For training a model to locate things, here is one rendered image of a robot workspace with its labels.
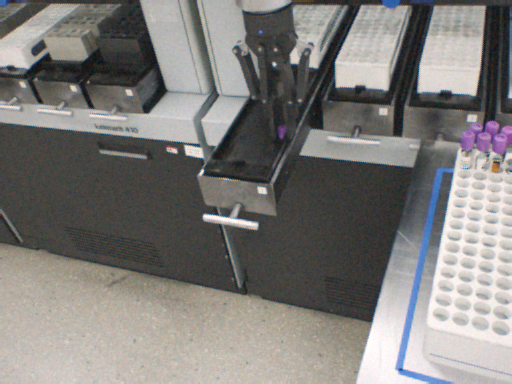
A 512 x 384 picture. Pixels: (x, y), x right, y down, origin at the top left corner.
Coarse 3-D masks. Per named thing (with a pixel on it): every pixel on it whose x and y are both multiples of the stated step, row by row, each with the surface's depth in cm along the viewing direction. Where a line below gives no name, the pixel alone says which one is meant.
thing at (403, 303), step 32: (416, 160) 79; (448, 160) 78; (416, 192) 74; (448, 192) 73; (416, 224) 69; (416, 256) 65; (384, 288) 62; (416, 288) 62; (384, 320) 59; (416, 320) 59; (384, 352) 56; (416, 352) 56
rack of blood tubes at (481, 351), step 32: (480, 192) 64; (448, 224) 61; (480, 224) 60; (448, 256) 57; (480, 256) 56; (448, 288) 55; (480, 288) 54; (448, 320) 51; (480, 320) 51; (448, 352) 52; (480, 352) 50
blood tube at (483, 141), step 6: (480, 138) 63; (486, 138) 63; (480, 144) 63; (486, 144) 63; (480, 150) 64; (486, 150) 64; (480, 156) 65; (486, 156) 65; (480, 162) 65; (480, 168) 66; (480, 180) 67
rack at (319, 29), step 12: (300, 12) 114; (312, 12) 113; (324, 12) 112; (336, 12) 113; (300, 24) 109; (312, 24) 109; (324, 24) 108; (336, 24) 115; (300, 36) 106; (312, 36) 105; (324, 36) 106; (324, 48) 108; (312, 60) 104
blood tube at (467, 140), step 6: (468, 132) 64; (462, 138) 64; (468, 138) 63; (462, 144) 64; (468, 144) 64; (462, 150) 65; (468, 150) 65; (462, 156) 66; (468, 156) 65; (462, 162) 66; (468, 162) 66; (462, 168) 67; (468, 168) 67
